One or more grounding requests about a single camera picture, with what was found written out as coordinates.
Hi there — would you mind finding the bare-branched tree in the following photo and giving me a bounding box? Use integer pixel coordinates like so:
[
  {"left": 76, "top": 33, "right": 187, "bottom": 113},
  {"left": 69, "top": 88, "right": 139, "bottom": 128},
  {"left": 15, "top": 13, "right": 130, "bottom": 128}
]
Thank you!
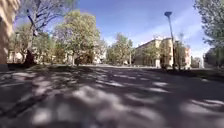
[{"left": 14, "top": 0, "right": 73, "bottom": 68}]

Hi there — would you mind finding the grey asphalt road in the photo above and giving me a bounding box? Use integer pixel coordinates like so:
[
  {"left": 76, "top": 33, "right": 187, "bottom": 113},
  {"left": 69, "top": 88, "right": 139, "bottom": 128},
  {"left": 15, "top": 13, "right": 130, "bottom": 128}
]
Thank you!
[{"left": 0, "top": 64, "right": 224, "bottom": 128}]

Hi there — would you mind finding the large green leafy tree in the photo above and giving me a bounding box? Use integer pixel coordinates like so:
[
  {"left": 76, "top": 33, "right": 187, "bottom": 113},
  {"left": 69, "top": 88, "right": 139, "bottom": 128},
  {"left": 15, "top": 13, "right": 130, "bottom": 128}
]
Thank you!
[{"left": 52, "top": 9, "right": 103, "bottom": 66}]

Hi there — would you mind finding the round green tree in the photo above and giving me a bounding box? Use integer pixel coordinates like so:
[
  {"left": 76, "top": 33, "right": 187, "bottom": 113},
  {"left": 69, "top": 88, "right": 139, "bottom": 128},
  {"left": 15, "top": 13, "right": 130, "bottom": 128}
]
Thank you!
[{"left": 106, "top": 32, "right": 135, "bottom": 66}]

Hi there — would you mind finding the beige building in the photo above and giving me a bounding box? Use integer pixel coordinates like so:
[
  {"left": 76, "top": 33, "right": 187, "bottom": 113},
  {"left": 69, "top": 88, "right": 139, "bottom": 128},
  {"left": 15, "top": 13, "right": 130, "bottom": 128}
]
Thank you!
[{"left": 0, "top": 0, "right": 21, "bottom": 66}]

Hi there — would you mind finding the yellow multi-storey building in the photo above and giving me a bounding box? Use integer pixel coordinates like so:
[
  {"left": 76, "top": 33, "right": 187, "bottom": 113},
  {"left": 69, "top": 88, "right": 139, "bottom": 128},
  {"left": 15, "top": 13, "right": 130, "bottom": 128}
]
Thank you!
[{"left": 133, "top": 35, "right": 192, "bottom": 69}]

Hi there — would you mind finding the street lamp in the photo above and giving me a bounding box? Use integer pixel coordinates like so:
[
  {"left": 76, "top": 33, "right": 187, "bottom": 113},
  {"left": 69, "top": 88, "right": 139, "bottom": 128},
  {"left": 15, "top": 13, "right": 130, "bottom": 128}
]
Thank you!
[{"left": 163, "top": 11, "right": 177, "bottom": 70}]

